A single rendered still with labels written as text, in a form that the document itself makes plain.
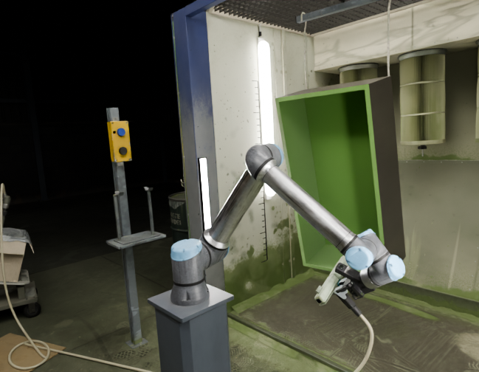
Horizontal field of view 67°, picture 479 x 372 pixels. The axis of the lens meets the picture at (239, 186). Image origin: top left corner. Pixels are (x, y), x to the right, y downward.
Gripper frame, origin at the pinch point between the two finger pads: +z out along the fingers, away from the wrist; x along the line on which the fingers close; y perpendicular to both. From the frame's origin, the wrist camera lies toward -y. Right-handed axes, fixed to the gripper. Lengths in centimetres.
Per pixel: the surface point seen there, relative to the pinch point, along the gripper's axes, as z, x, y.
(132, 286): 123, -26, -71
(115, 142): 64, 7, -143
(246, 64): 35, 123, -136
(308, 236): 66, 71, -9
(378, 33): -18, 206, -82
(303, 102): 13, 109, -81
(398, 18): -35, 207, -79
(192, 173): 77, 44, -101
